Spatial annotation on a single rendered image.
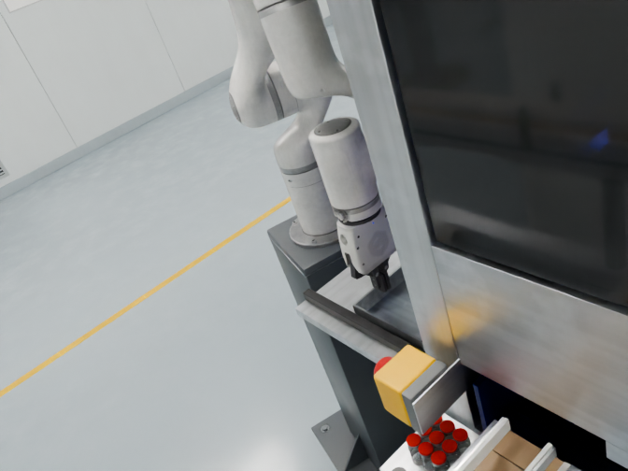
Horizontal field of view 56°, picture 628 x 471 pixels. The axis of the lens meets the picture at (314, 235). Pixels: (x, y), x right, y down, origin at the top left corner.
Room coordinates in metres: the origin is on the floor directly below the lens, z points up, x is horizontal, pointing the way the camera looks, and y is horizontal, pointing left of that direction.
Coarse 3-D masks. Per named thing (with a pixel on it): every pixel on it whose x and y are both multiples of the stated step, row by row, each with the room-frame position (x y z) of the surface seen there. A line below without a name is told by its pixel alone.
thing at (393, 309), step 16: (400, 272) 0.92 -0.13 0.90; (400, 288) 0.90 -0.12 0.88; (368, 304) 0.88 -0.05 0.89; (384, 304) 0.87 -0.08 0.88; (400, 304) 0.86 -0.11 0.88; (368, 320) 0.83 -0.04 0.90; (384, 320) 0.79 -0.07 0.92; (400, 320) 0.82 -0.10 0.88; (400, 336) 0.76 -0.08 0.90; (416, 336) 0.73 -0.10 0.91
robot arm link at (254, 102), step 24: (240, 0) 1.11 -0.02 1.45; (240, 24) 1.15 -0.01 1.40; (240, 48) 1.19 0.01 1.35; (264, 48) 1.15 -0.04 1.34; (240, 72) 1.20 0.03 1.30; (264, 72) 1.17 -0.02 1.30; (240, 96) 1.20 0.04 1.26; (264, 96) 1.20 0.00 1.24; (240, 120) 1.23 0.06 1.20; (264, 120) 1.21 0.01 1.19
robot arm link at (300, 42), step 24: (288, 0) 0.88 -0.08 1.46; (312, 0) 0.89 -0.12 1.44; (264, 24) 0.90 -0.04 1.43; (288, 24) 0.87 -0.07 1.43; (312, 24) 0.87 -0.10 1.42; (288, 48) 0.87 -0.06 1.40; (312, 48) 0.86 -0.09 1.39; (288, 72) 0.87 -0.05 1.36; (312, 72) 0.86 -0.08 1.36; (336, 72) 0.86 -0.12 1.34; (312, 96) 0.87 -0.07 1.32
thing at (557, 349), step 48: (480, 288) 0.49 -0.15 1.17; (528, 288) 0.44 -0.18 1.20; (480, 336) 0.51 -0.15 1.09; (528, 336) 0.44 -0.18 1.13; (576, 336) 0.39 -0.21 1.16; (624, 336) 0.35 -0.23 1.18; (528, 384) 0.45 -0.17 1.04; (576, 384) 0.40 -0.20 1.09; (624, 384) 0.35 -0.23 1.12; (624, 432) 0.36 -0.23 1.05
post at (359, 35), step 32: (352, 0) 0.57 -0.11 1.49; (352, 32) 0.58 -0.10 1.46; (384, 32) 0.55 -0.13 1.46; (352, 64) 0.59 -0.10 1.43; (384, 64) 0.55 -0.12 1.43; (384, 96) 0.56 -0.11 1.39; (384, 128) 0.57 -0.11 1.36; (384, 160) 0.58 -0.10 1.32; (416, 160) 0.55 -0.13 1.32; (384, 192) 0.60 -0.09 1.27; (416, 192) 0.55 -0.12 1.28; (416, 224) 0.56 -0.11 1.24; (416, 256) 0.57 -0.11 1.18; (416, 288) 0.59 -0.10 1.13; (416, 320) 0.60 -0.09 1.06; (448, 320) 0.55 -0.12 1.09; (448, 352) 0.56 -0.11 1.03
